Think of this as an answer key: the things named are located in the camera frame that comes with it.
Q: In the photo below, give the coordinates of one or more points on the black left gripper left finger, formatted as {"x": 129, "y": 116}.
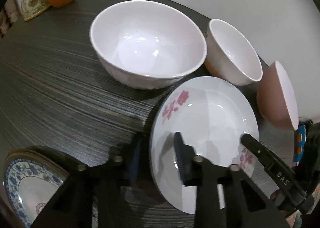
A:
{"x": 134, "y": 161}

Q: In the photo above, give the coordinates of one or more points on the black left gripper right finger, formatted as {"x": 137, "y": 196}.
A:
{"x": 185, "y": 161}

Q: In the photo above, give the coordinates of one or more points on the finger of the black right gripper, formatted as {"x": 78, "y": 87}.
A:
{"x": 266, "y": 157}

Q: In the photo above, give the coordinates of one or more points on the white plate pink flowers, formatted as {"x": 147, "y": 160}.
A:
{"x": 211, "y": 115}

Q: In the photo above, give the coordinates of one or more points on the pink bowl white inside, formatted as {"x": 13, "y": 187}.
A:
{"x": 276, "y": 98}

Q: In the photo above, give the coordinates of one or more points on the blue floral porcelain plate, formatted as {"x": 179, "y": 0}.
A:
{"x": 30, "y": 180}

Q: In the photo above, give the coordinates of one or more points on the small white ribbed bowl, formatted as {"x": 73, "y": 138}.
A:
{"x": 230, "y": 55}

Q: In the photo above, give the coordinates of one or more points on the large white bowl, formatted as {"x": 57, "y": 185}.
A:
{"x": 147, "y": 45}

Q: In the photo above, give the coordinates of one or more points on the person's hand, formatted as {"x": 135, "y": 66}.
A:
{"x": 288, "y": 204}

